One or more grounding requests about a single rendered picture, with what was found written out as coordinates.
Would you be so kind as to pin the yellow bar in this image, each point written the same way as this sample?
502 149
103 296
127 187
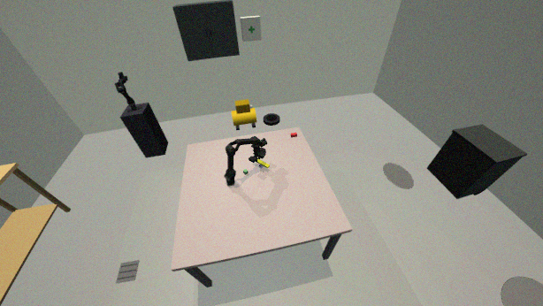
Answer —
263 163

